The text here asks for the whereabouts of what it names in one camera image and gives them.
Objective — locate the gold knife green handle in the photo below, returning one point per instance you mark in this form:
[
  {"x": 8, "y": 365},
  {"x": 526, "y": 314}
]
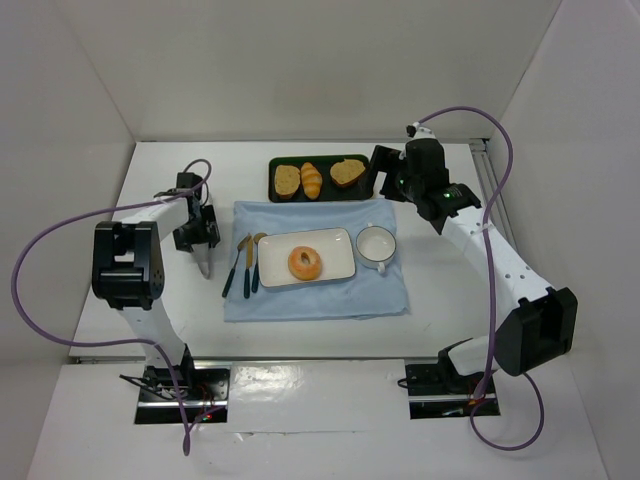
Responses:
[{"x": 248, "y": 265}]

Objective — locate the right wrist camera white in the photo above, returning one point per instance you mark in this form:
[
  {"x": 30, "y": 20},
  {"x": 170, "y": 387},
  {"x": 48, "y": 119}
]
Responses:
[{"x": 417, "y": 131}]

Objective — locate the bread slice left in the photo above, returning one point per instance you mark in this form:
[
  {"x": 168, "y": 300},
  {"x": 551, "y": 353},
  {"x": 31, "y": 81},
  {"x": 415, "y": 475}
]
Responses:
[{"x": 287, "y": 181}]

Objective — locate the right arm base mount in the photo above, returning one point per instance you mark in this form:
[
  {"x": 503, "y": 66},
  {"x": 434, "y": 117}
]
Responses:
[{"x": 434, "y": 393}]

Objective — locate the gold fork green handle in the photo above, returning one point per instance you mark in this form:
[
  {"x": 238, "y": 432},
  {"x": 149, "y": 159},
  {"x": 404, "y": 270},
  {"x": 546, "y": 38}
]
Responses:
[{"x": 239, "y": 248}]

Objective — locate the croissant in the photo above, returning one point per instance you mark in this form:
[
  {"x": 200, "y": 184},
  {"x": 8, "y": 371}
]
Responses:
[{"x": 311, "y": 180}]

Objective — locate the bread slice right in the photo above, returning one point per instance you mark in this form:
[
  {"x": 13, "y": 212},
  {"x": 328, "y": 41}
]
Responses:
[{"x": 347, "y": 172}]

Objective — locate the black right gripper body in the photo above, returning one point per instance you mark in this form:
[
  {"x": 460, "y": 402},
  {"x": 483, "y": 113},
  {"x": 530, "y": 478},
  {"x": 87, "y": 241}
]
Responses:
[{"x": 388, "y": 163}]

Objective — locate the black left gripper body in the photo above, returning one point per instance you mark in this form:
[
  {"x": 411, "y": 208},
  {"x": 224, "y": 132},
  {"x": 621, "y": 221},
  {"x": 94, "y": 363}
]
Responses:
[{"x": 198, "y": 238}]

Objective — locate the white rectangular plate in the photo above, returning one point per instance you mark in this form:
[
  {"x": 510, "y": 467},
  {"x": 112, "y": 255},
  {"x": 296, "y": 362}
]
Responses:
[{"x": 333, "y": 246}]

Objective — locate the bread slice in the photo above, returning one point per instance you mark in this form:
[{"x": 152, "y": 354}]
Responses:
[
  {"x": 287, "y": 181},
  {"x": 347, "y": 172}
]

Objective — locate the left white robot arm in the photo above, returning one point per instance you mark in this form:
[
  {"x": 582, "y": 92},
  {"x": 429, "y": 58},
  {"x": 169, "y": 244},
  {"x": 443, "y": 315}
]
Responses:
[{"x": 128, "y": 272}]

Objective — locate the silver metal tongs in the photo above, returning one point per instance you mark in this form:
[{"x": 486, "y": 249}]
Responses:
[{"x": 201, "y": 250}]

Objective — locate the light blue cloth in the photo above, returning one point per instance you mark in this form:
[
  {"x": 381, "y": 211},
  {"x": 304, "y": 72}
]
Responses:
[{"x": 367, "y": 294}]

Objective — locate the gold spoon green handle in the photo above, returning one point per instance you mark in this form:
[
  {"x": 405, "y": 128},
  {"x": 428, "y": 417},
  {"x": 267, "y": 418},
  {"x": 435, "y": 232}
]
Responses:
[{"x": 256, "y": 275}]

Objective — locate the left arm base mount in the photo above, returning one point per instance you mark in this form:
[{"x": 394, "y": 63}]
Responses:
[{"x": 206, "y": 400}]

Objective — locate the white bowl with handles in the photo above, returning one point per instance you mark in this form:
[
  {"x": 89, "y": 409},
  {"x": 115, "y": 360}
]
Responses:
[{"x": 375, "y": 248}]

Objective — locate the sugared donut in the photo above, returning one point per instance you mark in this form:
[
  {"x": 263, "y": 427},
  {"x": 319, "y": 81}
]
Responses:
[{"x": 304, "y": 263}]

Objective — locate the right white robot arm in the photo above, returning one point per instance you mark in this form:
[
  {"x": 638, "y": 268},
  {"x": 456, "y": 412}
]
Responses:
[{"x": 531, "y": 322}]

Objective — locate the black rectangular tray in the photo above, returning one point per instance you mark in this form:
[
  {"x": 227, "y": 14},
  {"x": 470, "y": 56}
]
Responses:
[{"x": 329, "y": 190}]

